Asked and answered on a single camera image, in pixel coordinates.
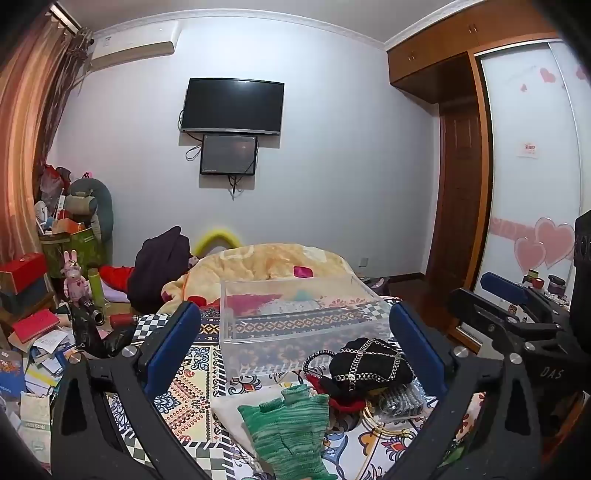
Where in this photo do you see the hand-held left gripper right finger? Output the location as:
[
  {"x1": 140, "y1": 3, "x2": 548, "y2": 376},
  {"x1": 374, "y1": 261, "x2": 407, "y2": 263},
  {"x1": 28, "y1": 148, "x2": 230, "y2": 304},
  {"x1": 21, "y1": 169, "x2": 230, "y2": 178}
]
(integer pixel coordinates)
[{"x1": 389, "y1": 301, "x2": 543, "y2": 480}]

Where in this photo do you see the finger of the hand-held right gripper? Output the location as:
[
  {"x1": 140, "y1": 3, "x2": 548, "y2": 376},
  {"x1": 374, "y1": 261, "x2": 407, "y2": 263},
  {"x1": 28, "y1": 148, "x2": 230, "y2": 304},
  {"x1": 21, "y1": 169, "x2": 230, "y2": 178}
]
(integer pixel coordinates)
[
  {"x1": 479, "y1": 271, "x2": 574, "y2": 325},
  {"x1": 445, "y1": 287, "x2": 562, "y2": 357}
]

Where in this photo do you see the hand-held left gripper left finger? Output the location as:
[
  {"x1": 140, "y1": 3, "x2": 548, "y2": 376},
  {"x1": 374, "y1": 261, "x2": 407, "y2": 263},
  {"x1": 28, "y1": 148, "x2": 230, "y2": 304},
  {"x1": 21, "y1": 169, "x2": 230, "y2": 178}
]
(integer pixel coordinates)
[{"x1": 50, "y1": 301, "x2": 218, "y2": 480}]

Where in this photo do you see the black hat with chain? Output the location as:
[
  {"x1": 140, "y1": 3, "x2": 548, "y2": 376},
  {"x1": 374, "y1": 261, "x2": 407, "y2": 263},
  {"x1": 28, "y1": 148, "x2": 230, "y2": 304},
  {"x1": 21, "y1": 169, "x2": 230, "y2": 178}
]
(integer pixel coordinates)
[{"x1": 329, "y1": 338, "x2": 415, "y2": 385}]

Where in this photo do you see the clear plastic storage box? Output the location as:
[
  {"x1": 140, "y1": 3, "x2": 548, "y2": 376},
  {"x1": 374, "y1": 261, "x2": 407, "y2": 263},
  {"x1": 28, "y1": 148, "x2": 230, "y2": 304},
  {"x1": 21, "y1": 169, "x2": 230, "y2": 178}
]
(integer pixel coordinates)
[{"x1": 219, "y1": 276, "x2": 393, "y2": 378}]

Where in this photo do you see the green knitted glove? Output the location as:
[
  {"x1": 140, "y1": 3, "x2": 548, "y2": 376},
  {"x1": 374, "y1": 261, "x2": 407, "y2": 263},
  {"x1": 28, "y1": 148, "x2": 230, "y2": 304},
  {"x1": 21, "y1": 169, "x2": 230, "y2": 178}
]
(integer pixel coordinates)
[{"x1": 238, "y1": 384, "x2": 339, "y2": 480}]

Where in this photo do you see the patterned bed sheet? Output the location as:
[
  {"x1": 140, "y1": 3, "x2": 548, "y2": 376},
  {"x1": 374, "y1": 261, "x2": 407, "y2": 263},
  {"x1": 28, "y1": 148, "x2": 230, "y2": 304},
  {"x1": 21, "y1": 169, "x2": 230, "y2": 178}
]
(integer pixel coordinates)
[{"x1": 106, "y1": 295, "x2": 485, "y2": 480}]

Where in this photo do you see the clear plastic bag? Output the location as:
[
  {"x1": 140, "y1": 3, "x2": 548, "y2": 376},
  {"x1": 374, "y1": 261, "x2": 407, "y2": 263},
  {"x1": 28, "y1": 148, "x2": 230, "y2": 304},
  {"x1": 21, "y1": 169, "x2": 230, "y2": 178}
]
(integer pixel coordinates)
[{"x1": 379, "y1": 378, "x2": 437, "y2": 422}]

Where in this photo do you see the dark clothing pile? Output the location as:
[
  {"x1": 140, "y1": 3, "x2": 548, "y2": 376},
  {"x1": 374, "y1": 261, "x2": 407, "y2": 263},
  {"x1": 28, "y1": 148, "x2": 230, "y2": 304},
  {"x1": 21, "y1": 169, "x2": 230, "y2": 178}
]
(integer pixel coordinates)
[{"x1": 127, "y1": 226, "x2": 195, "y2": 315}]

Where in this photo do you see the black plastic bag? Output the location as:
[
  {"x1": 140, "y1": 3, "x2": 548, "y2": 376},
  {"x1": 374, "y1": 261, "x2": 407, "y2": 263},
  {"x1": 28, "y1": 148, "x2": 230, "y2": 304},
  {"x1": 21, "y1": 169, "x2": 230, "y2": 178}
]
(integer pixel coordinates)
[{"x1": 69, "y1": 302, "x2": 140, "y2": 361}]

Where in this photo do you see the white cloth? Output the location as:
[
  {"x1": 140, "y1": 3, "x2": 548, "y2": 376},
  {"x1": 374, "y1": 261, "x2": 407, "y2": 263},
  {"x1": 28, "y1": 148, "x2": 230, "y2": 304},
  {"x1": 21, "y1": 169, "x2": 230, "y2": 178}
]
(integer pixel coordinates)
[{"x1": 210, "y1": 385, "x2": 296, "y2": 459}]

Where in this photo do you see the red knitted item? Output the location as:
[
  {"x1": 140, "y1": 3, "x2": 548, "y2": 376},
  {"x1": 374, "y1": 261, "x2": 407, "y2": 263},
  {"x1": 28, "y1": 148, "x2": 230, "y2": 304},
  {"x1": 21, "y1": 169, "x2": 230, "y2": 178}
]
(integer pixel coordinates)
[{"x1": 305, "y1": 374, "x2": 369, "y2": 414}]

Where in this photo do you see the red cloth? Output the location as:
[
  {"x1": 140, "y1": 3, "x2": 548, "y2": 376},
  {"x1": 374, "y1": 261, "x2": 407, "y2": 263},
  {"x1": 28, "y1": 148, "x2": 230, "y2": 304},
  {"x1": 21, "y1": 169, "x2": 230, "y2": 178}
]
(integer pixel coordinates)
[{"x1": 99, "y1": 265, "x2": 137, "y2": 293}]

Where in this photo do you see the black flashlight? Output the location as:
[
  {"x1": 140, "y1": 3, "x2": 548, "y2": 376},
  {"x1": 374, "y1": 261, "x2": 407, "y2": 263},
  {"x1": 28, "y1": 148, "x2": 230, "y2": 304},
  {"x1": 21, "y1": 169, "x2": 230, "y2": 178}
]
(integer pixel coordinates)
[{"x1": 78, "y1": 296, "x2": 105, "y2": 326}]

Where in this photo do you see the green bottle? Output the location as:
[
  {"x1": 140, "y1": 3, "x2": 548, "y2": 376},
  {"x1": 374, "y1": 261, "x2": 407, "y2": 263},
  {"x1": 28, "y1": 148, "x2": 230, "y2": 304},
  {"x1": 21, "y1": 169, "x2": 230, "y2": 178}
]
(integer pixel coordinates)
[{"x1": 88, "y1": 268, "x2": 110, "y2": 311}]

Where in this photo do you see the brown wooden door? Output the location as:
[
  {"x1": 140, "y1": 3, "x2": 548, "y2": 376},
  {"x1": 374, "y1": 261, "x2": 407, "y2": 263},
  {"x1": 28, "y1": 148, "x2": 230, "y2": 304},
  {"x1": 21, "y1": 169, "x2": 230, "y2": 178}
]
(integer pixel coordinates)
[{"x1": 425, "y1": 99, "x2": 482, "y2": 292}]

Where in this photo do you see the yellow blanket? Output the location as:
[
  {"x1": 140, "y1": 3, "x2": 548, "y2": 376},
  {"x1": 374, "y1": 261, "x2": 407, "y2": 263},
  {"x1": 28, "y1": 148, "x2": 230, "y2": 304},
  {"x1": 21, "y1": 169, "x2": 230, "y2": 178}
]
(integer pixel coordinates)
[{"x1": 159, "y1": 242, "x2": 366, "y2": 315}]

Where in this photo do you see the pink rabbit figure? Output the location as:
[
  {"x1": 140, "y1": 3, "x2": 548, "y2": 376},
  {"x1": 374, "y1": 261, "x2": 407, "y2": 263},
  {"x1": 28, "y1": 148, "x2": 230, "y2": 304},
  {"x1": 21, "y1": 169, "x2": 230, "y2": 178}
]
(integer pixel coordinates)
[{"x1": 63, "y1": 249, "x2": 91, "y2": 304}]

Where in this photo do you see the wooden wardrobe with heart doors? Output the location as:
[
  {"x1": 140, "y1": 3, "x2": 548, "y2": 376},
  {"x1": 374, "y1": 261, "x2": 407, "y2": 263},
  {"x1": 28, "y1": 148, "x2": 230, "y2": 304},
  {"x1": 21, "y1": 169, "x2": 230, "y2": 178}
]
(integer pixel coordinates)
[{"x1": 387, "y1": 0, "x2": 591, "y2": 344}]

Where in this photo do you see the green shopping bag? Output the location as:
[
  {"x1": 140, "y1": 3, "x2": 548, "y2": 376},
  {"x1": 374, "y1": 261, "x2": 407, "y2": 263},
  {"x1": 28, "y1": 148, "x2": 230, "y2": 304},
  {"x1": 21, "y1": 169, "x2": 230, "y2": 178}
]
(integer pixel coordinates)
[{"x1": 41, "y1": 225, "x2": 106, "y2": 278}]

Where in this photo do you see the pile of papers and booklets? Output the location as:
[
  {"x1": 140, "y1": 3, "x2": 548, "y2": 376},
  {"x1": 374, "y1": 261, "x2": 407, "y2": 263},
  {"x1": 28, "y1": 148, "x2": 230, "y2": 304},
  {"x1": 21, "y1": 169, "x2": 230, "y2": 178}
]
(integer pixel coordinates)
[{"x1": 0, "y1": 323, "x2": 89, "y2": 467}]

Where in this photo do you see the red book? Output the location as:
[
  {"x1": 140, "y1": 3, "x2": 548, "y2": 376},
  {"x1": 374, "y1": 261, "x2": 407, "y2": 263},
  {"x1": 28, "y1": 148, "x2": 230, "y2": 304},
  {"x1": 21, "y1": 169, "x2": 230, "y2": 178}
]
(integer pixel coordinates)
[{"x1": 11, "y1": 308, "x2": 61, "y2": 343}]

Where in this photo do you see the grey-green plush toy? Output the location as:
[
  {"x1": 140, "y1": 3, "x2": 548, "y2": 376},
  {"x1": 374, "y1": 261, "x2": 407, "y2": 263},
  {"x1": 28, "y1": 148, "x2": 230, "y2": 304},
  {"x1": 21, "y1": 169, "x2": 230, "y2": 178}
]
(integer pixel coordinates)
[{"x1": 65, "y1": 178, "x2": 114, "y2": 241}]

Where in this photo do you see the red box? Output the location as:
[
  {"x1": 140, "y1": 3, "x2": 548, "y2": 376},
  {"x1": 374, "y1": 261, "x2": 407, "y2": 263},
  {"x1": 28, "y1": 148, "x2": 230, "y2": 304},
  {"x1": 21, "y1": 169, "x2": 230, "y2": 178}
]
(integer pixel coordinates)
[{"x1": 0, "y1": 253, "x2": 48, "y2": 296}]

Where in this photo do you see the small black monitor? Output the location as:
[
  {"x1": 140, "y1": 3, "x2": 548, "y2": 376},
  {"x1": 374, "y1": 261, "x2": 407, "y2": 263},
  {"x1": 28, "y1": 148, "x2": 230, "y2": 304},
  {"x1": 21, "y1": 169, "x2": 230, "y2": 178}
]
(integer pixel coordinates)
[{"x1": 199, "y1": 134, "x2": 258, "y2": 176}]

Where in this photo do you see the brown curtain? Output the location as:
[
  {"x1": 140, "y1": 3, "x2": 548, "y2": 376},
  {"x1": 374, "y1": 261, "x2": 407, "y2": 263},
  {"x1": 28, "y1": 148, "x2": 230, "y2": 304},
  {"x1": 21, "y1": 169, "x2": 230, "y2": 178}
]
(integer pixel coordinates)
[{"x1": 0, "y1": 4, "x2": 94, "y2": 269}]

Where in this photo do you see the white air conditioner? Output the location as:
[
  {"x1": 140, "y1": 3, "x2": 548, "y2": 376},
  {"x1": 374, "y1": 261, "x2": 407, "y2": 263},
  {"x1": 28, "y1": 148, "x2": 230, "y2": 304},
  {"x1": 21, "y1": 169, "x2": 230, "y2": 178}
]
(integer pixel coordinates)
[{"x1": 89, "y1": 41, "x2": 177, "y2": 71}]

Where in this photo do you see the yellow foam ring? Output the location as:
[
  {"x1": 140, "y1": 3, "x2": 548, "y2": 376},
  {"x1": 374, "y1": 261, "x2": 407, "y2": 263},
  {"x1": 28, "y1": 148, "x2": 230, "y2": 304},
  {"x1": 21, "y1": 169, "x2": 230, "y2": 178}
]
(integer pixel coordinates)
[{"x1": 194, "y1": 225, "x2": 243, "y2": 256}]

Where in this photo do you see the wall-mounted black television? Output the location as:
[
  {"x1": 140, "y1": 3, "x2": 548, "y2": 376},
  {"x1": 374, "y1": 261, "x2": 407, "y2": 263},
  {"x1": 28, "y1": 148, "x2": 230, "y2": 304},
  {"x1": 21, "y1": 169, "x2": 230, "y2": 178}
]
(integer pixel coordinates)
[{"x1": 181, "y1": 78, "x2": 284, "y2": 136}]

